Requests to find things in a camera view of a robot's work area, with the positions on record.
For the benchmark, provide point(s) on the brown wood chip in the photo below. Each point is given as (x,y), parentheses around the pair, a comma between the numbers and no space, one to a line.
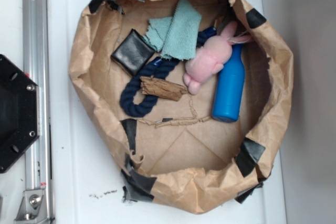
(161,88)

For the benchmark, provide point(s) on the black square pouch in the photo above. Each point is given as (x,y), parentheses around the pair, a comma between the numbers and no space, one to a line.
(133,53)

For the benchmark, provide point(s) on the brown paper bag bin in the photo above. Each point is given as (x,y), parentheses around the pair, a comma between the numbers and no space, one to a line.
(178,155)

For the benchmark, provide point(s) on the teal cloth rag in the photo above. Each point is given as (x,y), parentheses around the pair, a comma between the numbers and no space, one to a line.
(175,37)

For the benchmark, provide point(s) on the blue plastic bottle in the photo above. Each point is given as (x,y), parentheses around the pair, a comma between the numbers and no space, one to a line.
(229,90)

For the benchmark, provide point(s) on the pink plush bunny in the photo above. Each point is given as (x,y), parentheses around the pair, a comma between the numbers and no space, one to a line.
(211,57)

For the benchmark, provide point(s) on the aluminium extrusion rail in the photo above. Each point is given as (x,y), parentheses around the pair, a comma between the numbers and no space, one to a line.
(35,48)

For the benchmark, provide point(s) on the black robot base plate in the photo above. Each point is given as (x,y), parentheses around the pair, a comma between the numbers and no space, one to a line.
(19,117)

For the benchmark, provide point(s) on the metal corner bracket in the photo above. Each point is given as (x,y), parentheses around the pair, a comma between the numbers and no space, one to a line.
(33,207)

